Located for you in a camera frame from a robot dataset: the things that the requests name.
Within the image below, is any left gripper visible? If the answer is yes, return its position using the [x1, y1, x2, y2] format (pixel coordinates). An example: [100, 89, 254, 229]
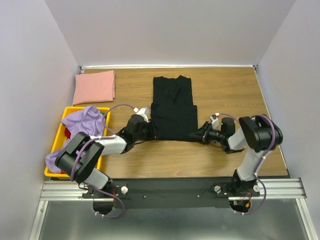
[133, 118, 164, 142]

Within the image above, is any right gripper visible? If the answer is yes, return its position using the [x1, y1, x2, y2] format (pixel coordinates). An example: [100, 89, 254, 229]
[187, 120, 225, 144]

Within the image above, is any black t-shirt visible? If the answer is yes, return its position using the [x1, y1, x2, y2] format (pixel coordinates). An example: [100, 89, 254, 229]
[151, 75, 198, 142]

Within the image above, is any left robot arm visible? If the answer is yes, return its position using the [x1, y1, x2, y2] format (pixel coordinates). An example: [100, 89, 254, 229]
[54, 114, 154, 198]

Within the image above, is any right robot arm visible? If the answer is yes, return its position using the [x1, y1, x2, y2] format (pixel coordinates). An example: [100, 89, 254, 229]
[188, 113, 283, 197]

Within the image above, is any lavender t-shirt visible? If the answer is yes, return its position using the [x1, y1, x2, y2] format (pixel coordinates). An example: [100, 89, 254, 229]
[45, 105, 106, 174]

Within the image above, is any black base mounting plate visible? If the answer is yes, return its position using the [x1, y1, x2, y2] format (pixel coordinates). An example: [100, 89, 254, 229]
[82, 177, 262, 215]

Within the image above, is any pink folded t-shirt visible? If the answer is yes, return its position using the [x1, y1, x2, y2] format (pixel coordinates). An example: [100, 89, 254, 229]
[72, 70, 116, 105]

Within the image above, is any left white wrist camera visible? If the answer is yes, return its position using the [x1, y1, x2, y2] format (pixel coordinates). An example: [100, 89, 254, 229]
[133, 107, 150, 122]

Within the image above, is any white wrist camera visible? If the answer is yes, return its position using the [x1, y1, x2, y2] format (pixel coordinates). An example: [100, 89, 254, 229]
[210, 113, 220, 129]
[133, 107, 150, 122]

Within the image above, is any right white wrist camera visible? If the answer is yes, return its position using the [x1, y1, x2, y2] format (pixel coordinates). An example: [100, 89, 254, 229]
[210, 113, 220, 129]

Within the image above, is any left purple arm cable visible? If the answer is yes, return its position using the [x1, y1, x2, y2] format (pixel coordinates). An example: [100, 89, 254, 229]
[69, 103, 138, 182]

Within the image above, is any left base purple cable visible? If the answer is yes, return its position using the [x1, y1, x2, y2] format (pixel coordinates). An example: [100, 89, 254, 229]
[94, 188, 126, 220]

